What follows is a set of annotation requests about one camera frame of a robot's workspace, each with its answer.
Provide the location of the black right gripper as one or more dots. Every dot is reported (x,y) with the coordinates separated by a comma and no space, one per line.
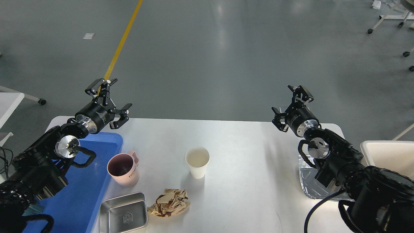
(297,116)

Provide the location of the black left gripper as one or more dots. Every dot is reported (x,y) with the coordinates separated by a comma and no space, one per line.
(101,110)

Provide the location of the pink ribbed mug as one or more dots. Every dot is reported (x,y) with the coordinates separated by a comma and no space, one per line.
(123,168)

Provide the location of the square stainless steel tin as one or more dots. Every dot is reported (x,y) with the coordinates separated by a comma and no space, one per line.
(124,214)

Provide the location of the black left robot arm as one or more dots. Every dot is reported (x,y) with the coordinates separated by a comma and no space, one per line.
(40,171)

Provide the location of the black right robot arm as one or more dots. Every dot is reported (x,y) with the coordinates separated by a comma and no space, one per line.
(381,200)

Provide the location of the white paper scrap on floor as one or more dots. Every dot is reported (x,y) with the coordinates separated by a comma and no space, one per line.
(88,36)

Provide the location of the aluminium foil tray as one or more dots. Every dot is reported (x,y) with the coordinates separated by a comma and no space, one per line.
(311,187)

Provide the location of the white side table left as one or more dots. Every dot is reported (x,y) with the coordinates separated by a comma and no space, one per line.
(10,100)

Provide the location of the white paper cup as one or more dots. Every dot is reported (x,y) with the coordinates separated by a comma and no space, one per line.
(197,159)

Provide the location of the blue plastic tray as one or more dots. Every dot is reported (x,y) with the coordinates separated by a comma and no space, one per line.
(75,207)

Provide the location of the white plastic bin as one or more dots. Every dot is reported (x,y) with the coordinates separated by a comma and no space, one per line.
(393,155)

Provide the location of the crumpled brown paper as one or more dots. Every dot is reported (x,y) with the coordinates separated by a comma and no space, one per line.
(172,202)

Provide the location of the black chair caster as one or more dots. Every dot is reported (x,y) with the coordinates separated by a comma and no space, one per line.
(406,54)

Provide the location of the white wheeled cart frame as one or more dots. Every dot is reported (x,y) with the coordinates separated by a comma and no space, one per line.
(407,5)

